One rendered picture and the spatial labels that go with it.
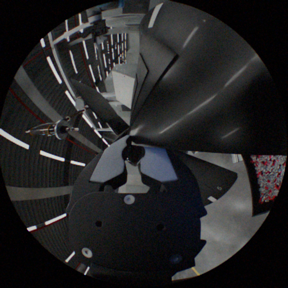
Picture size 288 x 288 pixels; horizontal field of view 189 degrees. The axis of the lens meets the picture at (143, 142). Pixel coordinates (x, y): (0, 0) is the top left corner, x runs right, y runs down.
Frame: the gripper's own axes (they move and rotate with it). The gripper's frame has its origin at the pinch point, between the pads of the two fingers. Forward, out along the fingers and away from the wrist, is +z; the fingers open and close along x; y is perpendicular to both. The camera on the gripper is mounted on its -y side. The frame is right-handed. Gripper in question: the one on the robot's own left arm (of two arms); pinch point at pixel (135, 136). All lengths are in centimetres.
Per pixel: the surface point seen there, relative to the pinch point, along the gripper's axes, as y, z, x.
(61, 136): 2.8, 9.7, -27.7
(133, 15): -74, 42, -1
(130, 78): -14.9, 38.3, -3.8
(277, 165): 0.3, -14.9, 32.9
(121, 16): -74, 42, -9
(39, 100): -75, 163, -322
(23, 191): 119, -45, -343
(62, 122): -1.5, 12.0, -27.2
